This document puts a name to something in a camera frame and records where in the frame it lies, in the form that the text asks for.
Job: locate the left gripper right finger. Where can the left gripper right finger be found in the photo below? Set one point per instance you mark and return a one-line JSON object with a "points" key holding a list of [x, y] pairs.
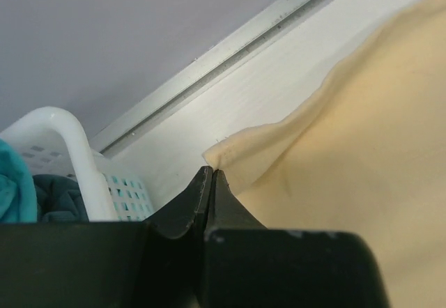
{"points": [[227, 262]]}

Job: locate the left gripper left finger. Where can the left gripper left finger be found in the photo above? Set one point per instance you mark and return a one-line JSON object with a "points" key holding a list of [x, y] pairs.
{"points": [[175, 240]]}

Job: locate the cream yellow t shirt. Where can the cream yellow t shirt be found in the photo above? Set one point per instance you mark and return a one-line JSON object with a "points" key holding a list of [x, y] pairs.
{"points": [[364, 153]]}

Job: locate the dark blue folded t shirt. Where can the dark blue folded t shirt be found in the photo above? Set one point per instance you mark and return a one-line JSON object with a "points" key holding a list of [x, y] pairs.
{"points": [[59, 199]]}

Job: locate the white plastic basket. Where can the white plastic basket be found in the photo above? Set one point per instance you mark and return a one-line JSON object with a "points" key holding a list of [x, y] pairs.
{"points": [[52, 141]]}

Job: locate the teal folded t shirt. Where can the teal folded t shirt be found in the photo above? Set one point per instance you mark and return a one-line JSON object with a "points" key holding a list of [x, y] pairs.
{"points": [[18, 193]]}

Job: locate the aluminium back rail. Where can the aluminium back rail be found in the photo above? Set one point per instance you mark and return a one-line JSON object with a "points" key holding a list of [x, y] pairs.
{"points": [[243, 41]]}

